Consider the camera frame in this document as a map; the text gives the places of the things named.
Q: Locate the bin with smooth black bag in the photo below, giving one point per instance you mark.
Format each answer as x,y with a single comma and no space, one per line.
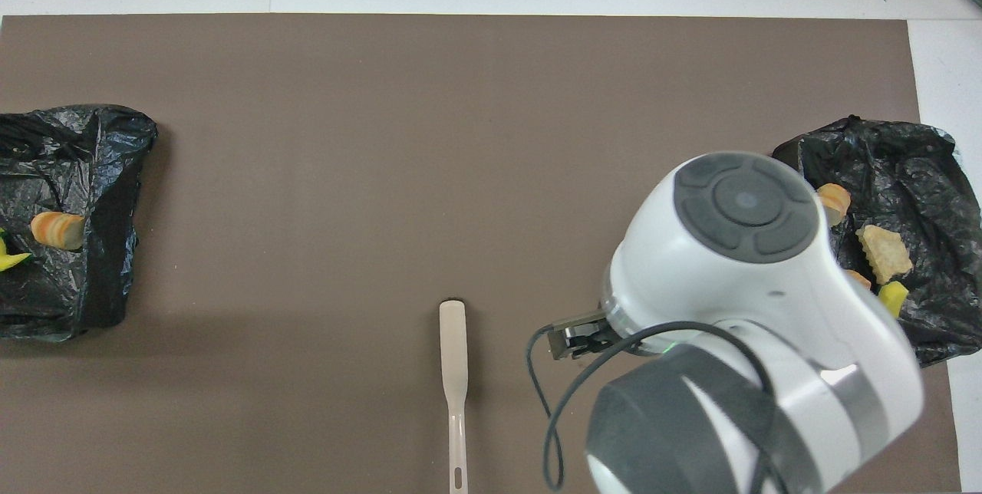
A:
92,172

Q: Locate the rounded beige sponge scrap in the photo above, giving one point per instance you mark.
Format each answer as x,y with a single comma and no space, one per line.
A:
57,230

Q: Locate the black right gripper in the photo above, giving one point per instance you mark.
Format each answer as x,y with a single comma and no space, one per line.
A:
583,334

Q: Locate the small yellow green sponge scrap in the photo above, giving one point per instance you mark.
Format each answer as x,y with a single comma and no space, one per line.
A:
893,298

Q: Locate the brown table mat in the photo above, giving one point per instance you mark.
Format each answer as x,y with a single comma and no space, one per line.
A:
383,133

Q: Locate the large beige sponge chunk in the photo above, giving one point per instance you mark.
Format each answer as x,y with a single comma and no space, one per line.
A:
884,252

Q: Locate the bin with crumpled black bag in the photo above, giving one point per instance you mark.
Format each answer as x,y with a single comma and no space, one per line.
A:
921,187

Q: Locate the beige plastic hand brush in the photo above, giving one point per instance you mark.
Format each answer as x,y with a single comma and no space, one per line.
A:
453,348

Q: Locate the green yellow sponge piece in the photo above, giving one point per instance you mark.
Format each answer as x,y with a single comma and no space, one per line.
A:
14,260

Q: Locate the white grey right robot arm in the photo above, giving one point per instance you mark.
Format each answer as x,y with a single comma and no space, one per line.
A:
752,325

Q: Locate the brown sponge lump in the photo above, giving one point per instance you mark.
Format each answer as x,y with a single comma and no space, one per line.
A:
859,278

